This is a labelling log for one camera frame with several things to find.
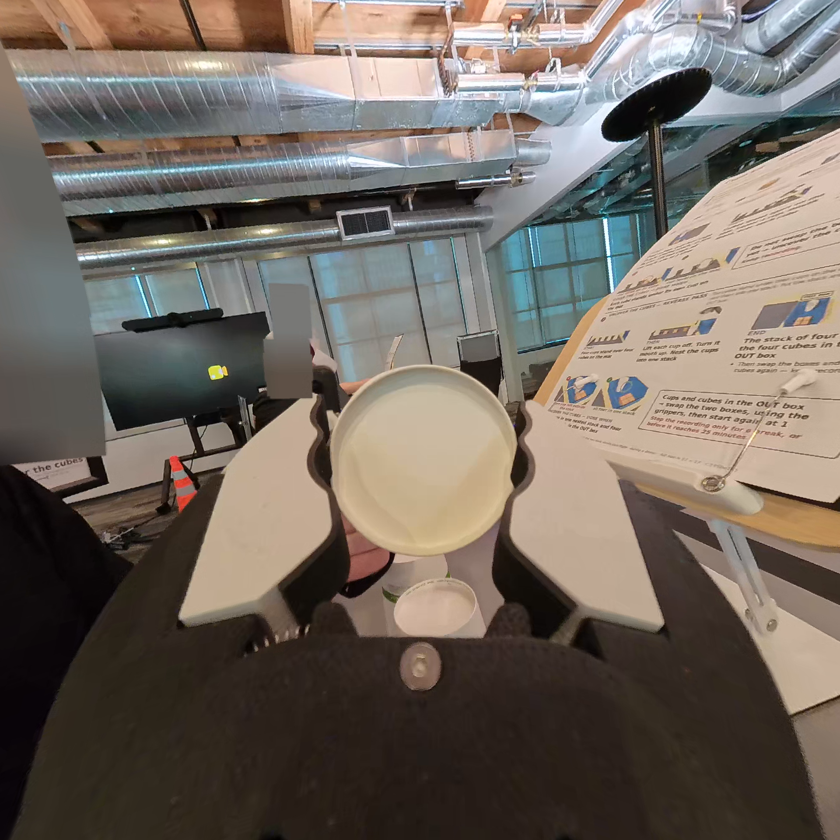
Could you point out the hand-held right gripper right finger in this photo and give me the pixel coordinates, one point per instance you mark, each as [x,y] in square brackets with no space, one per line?
[577,531]

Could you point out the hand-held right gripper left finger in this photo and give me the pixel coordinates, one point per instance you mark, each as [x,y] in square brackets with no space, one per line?
[262,518]

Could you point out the white paper cup green stripe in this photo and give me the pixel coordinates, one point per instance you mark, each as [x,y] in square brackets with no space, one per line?
[420,459]
[433,607]

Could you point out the black desk mat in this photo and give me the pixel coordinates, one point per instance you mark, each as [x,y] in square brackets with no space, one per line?
[807,558]

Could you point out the grey desk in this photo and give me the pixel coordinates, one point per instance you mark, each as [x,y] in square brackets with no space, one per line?
[820,774]

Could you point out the person's left hand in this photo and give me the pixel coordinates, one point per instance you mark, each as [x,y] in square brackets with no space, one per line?
[364,554]

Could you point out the orange traffic cone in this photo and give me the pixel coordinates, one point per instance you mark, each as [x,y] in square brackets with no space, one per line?
[182,485]

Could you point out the television floor stand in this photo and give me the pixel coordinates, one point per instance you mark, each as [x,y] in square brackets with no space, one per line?
[197,436]

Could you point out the black television screen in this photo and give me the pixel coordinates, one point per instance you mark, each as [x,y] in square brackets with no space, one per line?
[170,374]

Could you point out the black upright panel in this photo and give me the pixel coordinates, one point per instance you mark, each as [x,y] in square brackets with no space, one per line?
[479,361]

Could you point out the white printed sign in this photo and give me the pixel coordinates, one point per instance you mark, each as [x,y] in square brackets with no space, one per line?
[59,469]

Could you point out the wooden document stand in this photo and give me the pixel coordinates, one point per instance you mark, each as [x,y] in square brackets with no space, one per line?
[800,522]

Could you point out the person's black top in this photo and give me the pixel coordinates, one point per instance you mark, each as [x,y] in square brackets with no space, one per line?
[39,590]

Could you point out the printed instruction sheet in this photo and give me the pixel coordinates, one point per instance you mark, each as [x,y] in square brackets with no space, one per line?
[722,341]

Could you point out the ceiling vent grille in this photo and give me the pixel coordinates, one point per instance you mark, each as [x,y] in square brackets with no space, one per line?
[365,223]

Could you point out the black floor lamp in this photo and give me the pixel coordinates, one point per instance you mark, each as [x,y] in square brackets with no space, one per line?
[656,102]

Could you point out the black conference camera bar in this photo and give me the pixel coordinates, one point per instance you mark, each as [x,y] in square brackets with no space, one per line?
[170,320]

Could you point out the silver ventilation duct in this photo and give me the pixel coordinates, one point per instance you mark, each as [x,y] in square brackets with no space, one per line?
[229,243]
[197,170]
[656,46]
[164,98]

